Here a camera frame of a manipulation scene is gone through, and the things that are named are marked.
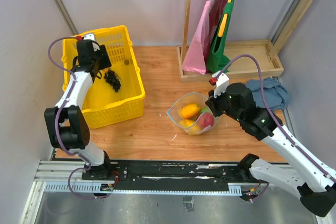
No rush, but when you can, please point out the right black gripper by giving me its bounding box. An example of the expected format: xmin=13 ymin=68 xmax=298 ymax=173
xmin=206 ymin=85 xmax=243 ymax=122

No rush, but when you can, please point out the red pomegranate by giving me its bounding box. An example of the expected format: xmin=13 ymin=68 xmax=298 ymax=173
xmin=196 ymin=112 xmax=215 ymax=130

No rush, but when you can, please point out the yellow plastic basket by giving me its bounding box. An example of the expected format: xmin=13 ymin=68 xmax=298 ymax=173
xmin=61 ymin=25 xmax=145 ymax=129

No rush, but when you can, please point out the clear zip top bag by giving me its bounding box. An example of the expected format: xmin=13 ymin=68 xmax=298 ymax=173
xmin=166 ymin=92 xmax=219 ymax=135

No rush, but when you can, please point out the orange yellow mango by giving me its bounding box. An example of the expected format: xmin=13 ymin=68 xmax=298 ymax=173
xmin=180 ymin=103 xmax=201 ymax=119

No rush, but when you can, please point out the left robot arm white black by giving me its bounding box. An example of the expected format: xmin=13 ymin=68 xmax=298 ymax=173
xmin=44 ymin=34 xmax=112 ymax=180

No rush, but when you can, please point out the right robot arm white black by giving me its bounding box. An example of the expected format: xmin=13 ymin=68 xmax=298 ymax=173
xmin=205 ymin=83 xmax=335 ymax=217

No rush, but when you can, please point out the green hanging bag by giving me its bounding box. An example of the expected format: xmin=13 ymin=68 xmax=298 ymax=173
xmin=206 ymin=0 xmax=235 ymax=73

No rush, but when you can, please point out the pink hanging bag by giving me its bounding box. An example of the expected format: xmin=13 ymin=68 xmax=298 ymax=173
xmin=182 ymin=1 xmax=211 ymax=74

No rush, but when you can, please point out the dark red hanging bag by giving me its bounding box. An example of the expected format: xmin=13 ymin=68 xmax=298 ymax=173
xmin=208 ymin=0 xmax=228 ymax=35

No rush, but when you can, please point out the black grape bunch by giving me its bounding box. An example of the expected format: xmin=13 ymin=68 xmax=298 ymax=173
xmin=104 ymin=70 xmax=121 ymax=92

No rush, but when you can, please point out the blue crumpled cloth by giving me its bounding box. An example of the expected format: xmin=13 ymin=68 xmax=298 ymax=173
xmin=246 ymin=77 xmax=290 ymax=111

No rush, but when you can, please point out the wooden rack tray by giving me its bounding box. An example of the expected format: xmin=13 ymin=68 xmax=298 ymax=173
xmin=176 ymin=0 xmax=336 ymax=83

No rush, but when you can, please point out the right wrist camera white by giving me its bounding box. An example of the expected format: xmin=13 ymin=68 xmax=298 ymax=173
xmin=209 ymin=71 xmax=229 ymax=98

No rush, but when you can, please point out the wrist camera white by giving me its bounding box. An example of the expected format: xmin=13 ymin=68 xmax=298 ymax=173
xmin=84 ymin=33 xmax=96 ymax=41
xmin=209 ymin=71 xmax=229 ymax=98

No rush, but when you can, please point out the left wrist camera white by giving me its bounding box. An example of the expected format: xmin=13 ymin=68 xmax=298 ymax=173
xmin=84 ymin=33 xmax=96 ymax=41

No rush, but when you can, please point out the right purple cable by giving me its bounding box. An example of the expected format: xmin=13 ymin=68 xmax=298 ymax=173
xmin=209 ymin=54 xmax=336 ymax=204

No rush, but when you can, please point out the purple cable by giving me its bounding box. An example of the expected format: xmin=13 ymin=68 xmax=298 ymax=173
xmin=209 ymin=54 xmax=336 ymax=204
xmin=48 ymin=35 xmax=113 ymax=200

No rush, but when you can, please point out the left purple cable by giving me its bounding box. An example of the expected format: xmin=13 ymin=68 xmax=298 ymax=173
xmin=48 ymin=35 xmax=113 ymax=200

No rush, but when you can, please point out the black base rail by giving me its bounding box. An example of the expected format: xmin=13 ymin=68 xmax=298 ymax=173
xmin=81 ymin=161 xmax=265 ymax=194

